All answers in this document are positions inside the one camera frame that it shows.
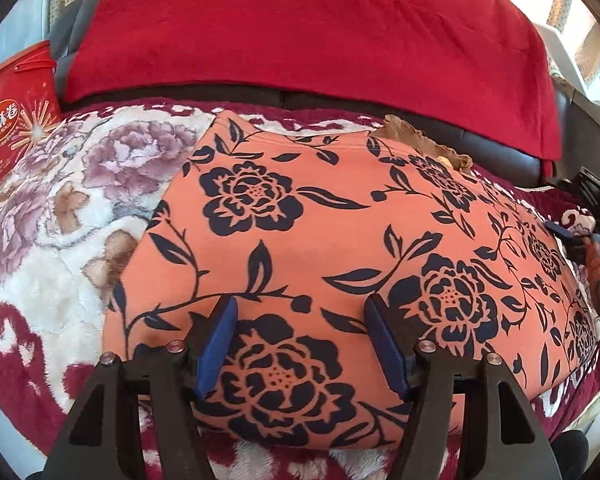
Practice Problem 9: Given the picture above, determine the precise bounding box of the orange floral blouse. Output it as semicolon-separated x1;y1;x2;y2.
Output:
102;110;598;448

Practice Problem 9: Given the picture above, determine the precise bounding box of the red cloth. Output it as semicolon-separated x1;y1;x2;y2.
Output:
62;0;561;161

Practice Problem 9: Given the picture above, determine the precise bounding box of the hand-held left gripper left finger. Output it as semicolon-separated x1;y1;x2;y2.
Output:
40;296;240;480

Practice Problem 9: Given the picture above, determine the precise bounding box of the floral fleece blanket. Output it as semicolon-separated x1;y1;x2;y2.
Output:
0;100;600;480

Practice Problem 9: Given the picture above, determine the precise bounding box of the white board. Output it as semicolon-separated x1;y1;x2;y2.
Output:
532;22;588;93

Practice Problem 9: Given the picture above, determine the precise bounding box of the red tin box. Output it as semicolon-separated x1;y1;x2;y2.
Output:
0;40;63;201

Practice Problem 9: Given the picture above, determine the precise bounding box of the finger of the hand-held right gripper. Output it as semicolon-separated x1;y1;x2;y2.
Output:
546;221;580;242

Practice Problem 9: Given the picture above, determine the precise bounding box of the black leather sofa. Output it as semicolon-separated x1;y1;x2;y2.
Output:
47;0;588;196

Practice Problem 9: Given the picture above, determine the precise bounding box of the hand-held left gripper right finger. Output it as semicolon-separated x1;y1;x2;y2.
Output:
364;294;563;480

